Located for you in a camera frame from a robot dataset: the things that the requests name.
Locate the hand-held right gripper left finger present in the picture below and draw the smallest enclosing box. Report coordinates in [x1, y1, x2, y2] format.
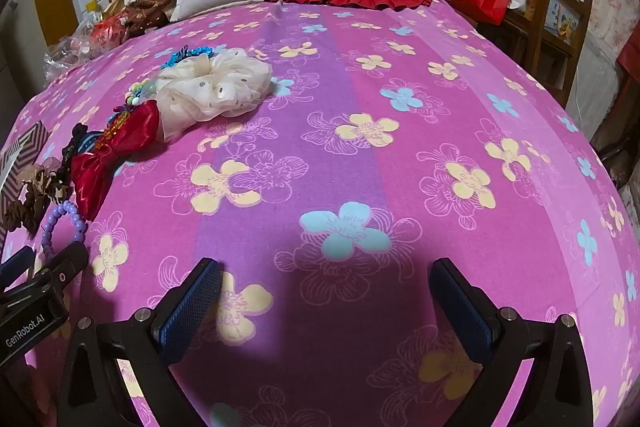
[57, 258, 223, 427]

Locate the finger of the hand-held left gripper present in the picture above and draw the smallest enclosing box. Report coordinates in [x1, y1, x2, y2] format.
[29, 241, 90, 303]
[0, 247, 37, 280]

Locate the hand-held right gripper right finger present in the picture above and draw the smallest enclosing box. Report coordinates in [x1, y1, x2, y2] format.
[429, 258, 608, 427]

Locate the purple bead bracelet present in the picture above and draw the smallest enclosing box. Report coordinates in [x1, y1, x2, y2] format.
[41, 201, 91, 258]

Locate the brown bow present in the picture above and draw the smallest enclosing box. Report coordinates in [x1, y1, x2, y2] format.
[2, 157, 76, 233]

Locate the red satin bow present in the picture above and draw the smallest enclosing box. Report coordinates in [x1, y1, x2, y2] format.
[70, 101, 161, 219]

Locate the striped shallow box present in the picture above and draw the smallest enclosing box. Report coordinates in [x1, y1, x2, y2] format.
[0, 121, 51, 248]

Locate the black scrunchie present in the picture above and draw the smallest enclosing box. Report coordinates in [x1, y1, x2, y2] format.
[60, 123, 91, 168]

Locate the blue striped ribbon band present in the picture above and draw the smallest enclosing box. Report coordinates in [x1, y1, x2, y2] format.
[75, 132, 108, 155]

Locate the orange bead bracelet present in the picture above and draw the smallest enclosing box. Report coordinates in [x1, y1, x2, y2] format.
[102, 119, 133, 142]

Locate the cream dotted scrunchie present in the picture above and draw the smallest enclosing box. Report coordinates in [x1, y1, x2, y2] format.
[156, 48, 273, 142]

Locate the blue sequin scrunchie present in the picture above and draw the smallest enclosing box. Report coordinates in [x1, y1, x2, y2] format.
[161, 46, 216, 70]

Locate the pink floral bed sheet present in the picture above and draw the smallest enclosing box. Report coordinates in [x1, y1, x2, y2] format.
[0, 0, 640, 427]

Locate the heap of plastic bags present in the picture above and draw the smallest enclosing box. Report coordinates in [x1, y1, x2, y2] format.
[42, 0, 131, 80]

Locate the wooden chair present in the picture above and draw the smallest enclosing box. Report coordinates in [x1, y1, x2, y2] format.
[475, 0, 596, 108]

